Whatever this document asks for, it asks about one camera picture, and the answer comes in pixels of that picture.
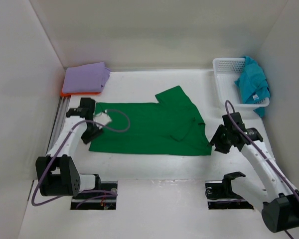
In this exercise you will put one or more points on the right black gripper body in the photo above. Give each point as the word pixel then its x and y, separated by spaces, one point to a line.
pixel 221 139

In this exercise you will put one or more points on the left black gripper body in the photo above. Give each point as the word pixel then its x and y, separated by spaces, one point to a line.
pixel 90 133

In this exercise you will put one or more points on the orange t shirt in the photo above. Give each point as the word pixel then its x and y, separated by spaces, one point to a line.
pixel 62 94

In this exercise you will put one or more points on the lavender t shirt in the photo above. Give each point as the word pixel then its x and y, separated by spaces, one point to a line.
pixel 86 78

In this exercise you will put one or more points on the green t shirt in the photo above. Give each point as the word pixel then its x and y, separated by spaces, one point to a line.
pixel 171 126

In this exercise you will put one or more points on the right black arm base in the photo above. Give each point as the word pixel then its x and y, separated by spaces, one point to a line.
pixel 220 196

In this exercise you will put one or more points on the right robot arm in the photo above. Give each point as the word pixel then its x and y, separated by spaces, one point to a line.
pixel 277 199

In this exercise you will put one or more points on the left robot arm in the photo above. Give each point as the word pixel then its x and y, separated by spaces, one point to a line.
pixel 56 170

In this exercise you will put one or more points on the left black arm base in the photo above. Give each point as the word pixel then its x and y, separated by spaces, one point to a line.
pixel 97 200

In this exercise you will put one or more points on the teal t shirt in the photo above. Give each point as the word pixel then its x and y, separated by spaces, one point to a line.
pixel 252 83

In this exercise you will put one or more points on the white laundry basket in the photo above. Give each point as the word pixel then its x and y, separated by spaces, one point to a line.
pixel 226 72

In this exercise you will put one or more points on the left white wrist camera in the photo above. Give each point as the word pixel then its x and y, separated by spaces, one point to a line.
pixel 102 118

